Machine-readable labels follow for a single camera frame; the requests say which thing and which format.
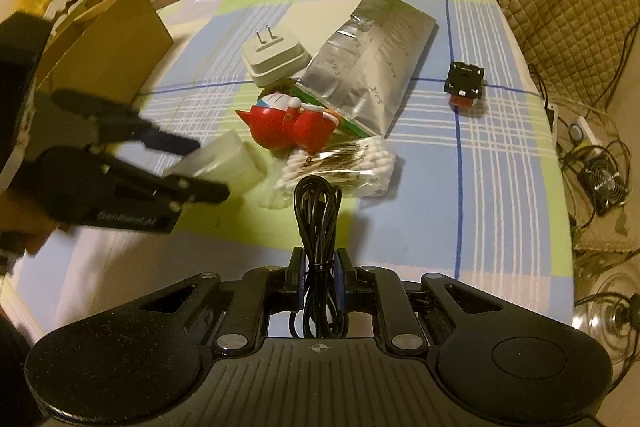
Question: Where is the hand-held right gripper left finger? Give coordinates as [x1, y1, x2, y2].
[136, 247, 306, 358]

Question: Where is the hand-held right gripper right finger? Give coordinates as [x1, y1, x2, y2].
[336, 247, 506, 354]

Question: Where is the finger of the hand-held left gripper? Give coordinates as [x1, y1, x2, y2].
[52, 89, 201, 155]
[92, 147, 231, 212]

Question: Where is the clear plastic case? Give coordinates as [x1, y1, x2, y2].
[162, 130, 267, 198]

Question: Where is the black cable bundle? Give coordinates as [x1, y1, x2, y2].
[292, 176, 351, 341]

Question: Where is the red cat figurine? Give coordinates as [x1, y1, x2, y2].
[235, 92, 342, 154]

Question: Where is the brown cardboard box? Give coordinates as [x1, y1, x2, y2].
[32, 0, 174, 110]

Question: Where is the small black toy car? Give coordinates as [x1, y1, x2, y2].
[444, 61, 487, 109]

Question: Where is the bag of cotton swabs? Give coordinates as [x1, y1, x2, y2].
[259, 136, 402, 210]

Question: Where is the white power adapter plug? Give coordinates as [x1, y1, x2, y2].
[241, 24, 309, 89]

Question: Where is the silver foil bag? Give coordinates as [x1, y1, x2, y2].
[295, 0, 439, 139]

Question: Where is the clear round container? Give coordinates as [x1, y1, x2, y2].
[572, 267, 640, 364]

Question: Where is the small black fan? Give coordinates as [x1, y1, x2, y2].
[577, 154, 629, 216]

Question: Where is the white power strip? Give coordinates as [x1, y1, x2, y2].
[569, 115, 607, 148]

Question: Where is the tangle of floor cables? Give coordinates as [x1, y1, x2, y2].
[529, 27, 640, 228]

